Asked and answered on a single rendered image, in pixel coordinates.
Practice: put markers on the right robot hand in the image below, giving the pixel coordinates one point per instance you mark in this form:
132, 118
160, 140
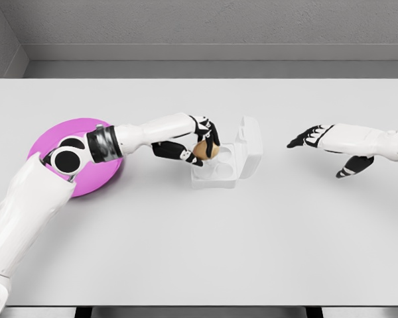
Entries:
348, 139

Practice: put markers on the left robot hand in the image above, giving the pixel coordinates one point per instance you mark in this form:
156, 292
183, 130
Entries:
172, 127

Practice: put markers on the pink round plate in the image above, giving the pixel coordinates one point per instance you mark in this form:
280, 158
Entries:
96, 172

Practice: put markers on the clear plastic egg box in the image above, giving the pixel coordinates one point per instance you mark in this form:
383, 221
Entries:
232, 159

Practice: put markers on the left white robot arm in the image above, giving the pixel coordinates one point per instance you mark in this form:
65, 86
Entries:
36, 185

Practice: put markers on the brown egg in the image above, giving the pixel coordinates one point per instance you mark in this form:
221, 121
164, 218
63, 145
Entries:
205, 150

